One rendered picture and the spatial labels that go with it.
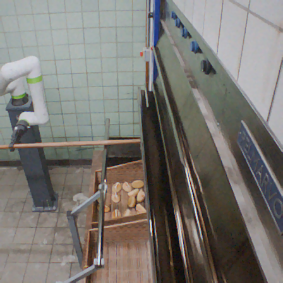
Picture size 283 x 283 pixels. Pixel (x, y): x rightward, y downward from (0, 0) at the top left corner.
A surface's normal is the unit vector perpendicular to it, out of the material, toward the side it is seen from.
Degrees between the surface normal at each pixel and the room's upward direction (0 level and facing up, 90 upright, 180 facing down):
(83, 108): 90
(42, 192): 90
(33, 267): 0
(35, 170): 90
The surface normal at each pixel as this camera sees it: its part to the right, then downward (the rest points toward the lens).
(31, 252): 0.00, -0.82
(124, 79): 0.06, 0.58
